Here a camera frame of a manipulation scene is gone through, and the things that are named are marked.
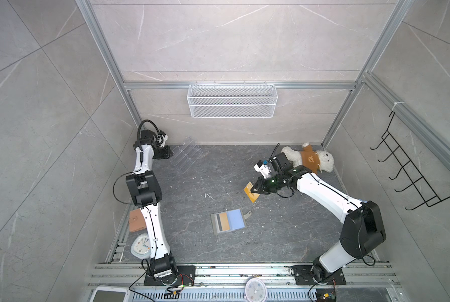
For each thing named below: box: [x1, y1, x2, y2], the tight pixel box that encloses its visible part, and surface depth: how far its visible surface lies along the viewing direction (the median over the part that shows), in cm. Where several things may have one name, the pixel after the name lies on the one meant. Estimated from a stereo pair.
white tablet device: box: [89, 286, 130, 302], surface depth 67 cm
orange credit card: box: [243, 181, 261, 204], surface depth 83 cm
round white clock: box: [245, 277, 268, 302], surface depth 70 cm
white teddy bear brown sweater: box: [280, 142, 335, 175], surface depth 106 cm
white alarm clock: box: [130, 232, 152, 260], surface depth 80 cm
